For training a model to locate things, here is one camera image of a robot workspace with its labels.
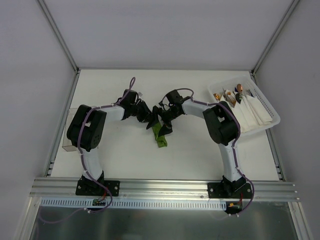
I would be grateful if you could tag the frame post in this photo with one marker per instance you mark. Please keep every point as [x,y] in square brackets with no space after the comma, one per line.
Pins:
[275,35]
[57,33]

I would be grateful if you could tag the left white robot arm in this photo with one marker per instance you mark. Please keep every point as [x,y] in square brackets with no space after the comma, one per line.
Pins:
[87,126]

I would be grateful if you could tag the right frame post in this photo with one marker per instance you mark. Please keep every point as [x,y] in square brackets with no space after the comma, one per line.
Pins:
[275,35]

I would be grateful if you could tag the copper spoon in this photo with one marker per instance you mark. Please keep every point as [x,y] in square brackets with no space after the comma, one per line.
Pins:
[239,88]

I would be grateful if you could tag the white plastic basket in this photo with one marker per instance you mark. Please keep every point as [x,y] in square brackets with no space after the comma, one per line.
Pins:
[219,90]

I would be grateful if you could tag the white slotted cable duct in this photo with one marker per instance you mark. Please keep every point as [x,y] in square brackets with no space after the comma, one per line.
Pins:
[118,203]

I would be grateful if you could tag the aluminium rail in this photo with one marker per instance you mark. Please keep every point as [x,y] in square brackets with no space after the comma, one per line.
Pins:
[152,189]

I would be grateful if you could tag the copper fork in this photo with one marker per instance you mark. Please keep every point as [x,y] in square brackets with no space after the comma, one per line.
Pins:
[232,99]

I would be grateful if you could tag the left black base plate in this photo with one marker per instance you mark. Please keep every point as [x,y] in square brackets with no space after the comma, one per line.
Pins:
[86,187]

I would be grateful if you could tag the left frame post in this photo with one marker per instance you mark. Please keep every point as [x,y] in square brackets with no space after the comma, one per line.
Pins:
[57,33]

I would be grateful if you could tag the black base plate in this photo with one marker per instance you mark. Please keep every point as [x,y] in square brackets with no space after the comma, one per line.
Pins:
[86,187]
[220,190]

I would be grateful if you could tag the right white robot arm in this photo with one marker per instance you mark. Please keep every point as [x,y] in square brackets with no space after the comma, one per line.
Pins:
[223,128]

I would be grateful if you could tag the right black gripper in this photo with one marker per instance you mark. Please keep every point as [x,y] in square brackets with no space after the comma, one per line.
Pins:
[165,115]

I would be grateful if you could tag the white rolled napkin bundle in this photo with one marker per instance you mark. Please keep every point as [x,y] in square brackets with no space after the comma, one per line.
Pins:
[258,110]

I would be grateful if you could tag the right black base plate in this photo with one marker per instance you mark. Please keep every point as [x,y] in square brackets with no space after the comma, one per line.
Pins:
[220,190]

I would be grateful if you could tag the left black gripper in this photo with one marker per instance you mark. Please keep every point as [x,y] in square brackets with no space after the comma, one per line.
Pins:
[144,112]

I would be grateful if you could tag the green paper napkin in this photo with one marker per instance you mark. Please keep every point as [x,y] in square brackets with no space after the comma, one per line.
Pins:
[160,140]

